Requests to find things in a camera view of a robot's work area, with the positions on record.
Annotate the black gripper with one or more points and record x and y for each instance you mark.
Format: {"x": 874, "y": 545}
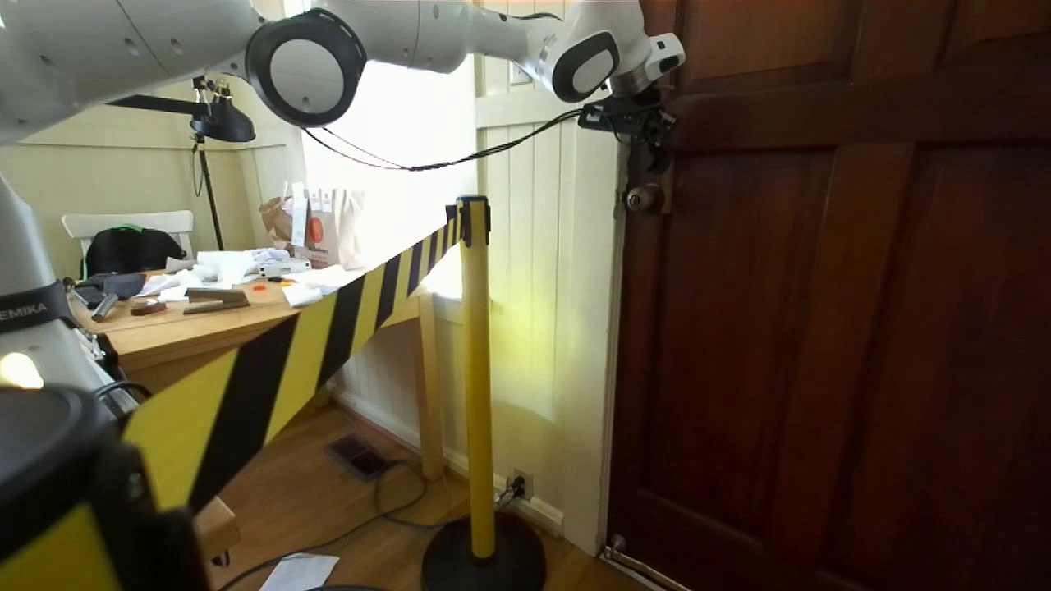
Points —
{"x": 654, "y": 121}

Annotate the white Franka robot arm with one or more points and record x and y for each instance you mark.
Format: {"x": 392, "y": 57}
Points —
{"x": 110, "y": 45}

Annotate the brass door knob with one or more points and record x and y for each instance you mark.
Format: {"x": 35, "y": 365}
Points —
{"x": 644, "y": 199}

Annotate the dark brown wooden door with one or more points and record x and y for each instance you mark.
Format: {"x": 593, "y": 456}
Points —
{"x": 855, "y": 329}

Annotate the paper bags and boxes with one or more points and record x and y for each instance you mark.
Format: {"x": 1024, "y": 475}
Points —
{"x": 315, "y": 225}

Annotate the black floor vent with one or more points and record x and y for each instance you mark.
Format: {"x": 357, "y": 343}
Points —
{"x": 361, "y": 456}

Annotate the yellow black striped barrier belt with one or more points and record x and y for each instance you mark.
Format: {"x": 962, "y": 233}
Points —
{"x": 284, "y": 363}

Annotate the pile of white papers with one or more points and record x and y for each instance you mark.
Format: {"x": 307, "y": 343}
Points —
{"x": 234, "y": 268}

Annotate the grey stapler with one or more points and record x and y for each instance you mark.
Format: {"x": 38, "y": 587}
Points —
{"x": 216, "y": 296}

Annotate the wooden table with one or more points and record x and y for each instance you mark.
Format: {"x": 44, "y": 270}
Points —
{"x": 174, "y": 329}

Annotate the black bag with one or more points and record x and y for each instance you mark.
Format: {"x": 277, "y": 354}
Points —
{"x": 134, "y": 250}

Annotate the white paper sheet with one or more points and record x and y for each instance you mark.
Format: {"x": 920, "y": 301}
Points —
{"x": 296, "y": 571}

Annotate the white chair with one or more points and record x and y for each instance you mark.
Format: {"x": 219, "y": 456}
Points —
{"x": 76, "y": 225}

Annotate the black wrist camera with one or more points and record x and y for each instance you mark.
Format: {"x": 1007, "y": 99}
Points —
{"x": 604, "y": 116}

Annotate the yellow stanchion post black base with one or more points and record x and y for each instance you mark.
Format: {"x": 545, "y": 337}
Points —
{"x": 479, "y": 363}

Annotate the wall outlet plug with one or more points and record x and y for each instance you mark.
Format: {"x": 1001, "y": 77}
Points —
{"x": 516, "y": 484}

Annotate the black camera tripod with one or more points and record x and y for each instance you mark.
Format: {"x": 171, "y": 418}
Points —
{"x": 228, "y": 121}

